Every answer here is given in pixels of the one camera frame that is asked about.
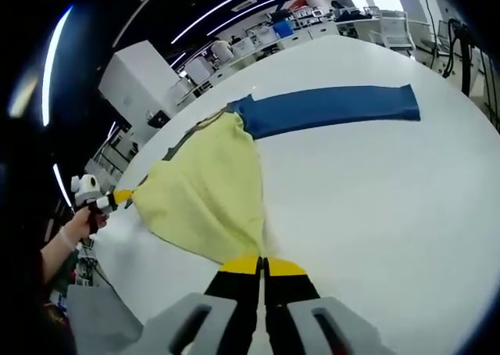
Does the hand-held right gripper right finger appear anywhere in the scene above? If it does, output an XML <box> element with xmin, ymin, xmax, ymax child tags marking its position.
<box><xmin>262</xmin><ymin>256</ymin><xmax>395</xmax><ymax>355</ymax></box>

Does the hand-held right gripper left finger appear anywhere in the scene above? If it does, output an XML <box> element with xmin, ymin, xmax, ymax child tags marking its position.
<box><xmin>120</xmin><ymin>255</ymin><xmax>262</xmax><ymax>355</ymax></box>

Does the yellow garment with dark sleeves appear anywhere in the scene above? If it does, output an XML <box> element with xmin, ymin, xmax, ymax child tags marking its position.
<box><xmin>128</xmin><ymin>83</ymin><xmax>421</xmax><ymax>268</ymax></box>

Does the person's left hand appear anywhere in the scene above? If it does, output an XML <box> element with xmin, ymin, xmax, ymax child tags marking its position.
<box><xmin>62</xmin><ymin>206</ymin><xmax>109</xmax><ymax>250</ymax></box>

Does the black panel stand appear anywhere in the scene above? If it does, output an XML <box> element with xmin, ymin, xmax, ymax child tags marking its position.
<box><xmin>148</xmin><ymin>110</ymin><xmax>171</xmax><ymax>127</ymax></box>

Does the grey office chair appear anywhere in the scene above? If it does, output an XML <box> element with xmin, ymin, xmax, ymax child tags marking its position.
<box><xmin>68</xmin><ymin>284</ymin><xmax>144</xmax><ymax>355</ymax></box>

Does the white square pillar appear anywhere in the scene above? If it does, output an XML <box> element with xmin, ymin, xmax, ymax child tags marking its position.
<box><xmin>97</xmin><ymin>38</ymin><xmax>188</xmax><ymax>127</ymax></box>

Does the long white workbench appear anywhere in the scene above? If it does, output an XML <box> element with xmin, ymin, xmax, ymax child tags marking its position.
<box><xmin>171</xmin><ymin>18</ymin><xmax>341</xmax><ymax>94</ymax></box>

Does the blue storage bin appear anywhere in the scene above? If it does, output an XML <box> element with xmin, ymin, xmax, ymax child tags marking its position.
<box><xmin>272</xmin><ymin>20</ymin><xmax>295</xmax><ymax>38</ymax></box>

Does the white mesh chair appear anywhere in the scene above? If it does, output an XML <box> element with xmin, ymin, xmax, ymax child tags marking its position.
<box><xmin>377</xmin><ymin>9</ymin><xmax>411</xmax><ymax>51</ymax></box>

